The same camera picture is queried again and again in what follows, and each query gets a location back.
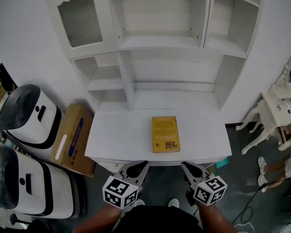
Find yellow hardcover book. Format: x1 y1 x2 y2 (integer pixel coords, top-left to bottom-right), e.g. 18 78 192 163
151 116 181 153

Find person's right forearm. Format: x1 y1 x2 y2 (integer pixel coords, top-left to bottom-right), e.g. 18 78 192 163
196 202 239 233

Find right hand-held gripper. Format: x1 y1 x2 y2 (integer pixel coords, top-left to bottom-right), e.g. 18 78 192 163
181 161 228 206

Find brown cardboard box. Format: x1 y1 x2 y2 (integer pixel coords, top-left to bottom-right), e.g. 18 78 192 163
49 103 98 179

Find white black-topped robot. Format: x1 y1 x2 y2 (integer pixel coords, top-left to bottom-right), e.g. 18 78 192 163
0 145 86 219
0 83 63 150

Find white ribbed-glass cabinet door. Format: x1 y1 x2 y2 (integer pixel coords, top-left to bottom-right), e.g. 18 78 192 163
43 0 119 60

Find person's black shorts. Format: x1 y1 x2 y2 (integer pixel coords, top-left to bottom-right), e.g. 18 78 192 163
113 204 205 233

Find white desk hutch cabinet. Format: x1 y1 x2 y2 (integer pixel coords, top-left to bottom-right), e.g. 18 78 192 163
42 0 262 173

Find person's right white shoe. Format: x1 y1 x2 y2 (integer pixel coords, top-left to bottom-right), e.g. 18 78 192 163
167 198 180 209

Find white carved dressing table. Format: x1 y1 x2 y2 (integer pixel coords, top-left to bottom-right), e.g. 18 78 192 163
235 91 291 155

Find person's left forearm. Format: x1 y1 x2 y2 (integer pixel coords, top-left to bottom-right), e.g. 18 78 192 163
71 204 125 233

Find black floor cable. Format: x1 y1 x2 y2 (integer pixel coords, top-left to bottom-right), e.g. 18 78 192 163
232 185 265 224

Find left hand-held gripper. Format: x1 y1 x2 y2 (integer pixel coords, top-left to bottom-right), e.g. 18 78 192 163
102 161 150 208

